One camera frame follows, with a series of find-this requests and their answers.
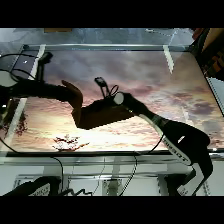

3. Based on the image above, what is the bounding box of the brown garment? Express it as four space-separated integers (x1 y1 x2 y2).
61 79 136 131

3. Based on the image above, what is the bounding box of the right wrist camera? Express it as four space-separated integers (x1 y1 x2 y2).
93 76 110 98

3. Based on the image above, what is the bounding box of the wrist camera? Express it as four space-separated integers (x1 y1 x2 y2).
93 76 110 98
35 51 54 82

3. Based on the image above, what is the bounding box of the silver frame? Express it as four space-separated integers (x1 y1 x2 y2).
0 43 224 197

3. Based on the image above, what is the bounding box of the black cable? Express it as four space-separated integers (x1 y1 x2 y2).
119 133 166 197
0 135 65 194
61 187 94 197

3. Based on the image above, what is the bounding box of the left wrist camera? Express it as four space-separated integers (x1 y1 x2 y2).
35 51 54 82

